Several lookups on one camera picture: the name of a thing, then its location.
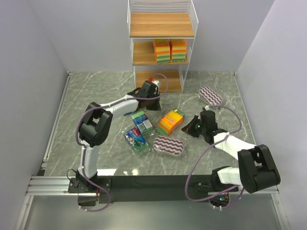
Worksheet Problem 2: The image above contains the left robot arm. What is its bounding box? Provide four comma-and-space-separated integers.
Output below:
76, 79, 161, 191

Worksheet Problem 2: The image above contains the orange sponge pack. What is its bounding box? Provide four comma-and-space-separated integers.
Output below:
170, 38, 187, 62
157, 108, 185, 136
153, 39, 171, 64

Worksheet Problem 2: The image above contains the middle wooden shelf board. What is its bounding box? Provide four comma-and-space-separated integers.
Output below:
132, 40, 189, 67

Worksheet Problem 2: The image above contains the left aluminium rail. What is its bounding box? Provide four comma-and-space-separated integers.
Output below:
24, 71, 74, 197

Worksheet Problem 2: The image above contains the white wire shelf rack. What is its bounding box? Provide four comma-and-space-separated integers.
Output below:
127, 0, 199, 93

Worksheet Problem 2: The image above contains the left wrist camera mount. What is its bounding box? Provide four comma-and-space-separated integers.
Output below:
148, 78, 161, 88

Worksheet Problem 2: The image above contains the purple wavy sponge pack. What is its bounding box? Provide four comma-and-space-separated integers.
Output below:
153, 136, 185, 157
198, 86, 223, 106

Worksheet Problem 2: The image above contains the black base beam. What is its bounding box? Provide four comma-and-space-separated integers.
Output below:
96, 175, 233, 202

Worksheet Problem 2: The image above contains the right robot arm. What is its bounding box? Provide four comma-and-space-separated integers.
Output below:
182, 107, 281, 194

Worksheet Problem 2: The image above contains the blue green sponge pack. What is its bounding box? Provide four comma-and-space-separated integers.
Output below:
124, 127, 149, 153
124, 109, 143, 116
131, 111, 154, 136

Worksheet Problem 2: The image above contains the top wooden shelf board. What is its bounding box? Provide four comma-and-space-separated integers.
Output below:
130, 12, 194, 38

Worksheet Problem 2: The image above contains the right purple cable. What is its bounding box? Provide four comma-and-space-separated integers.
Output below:
185, 105, 245, 209

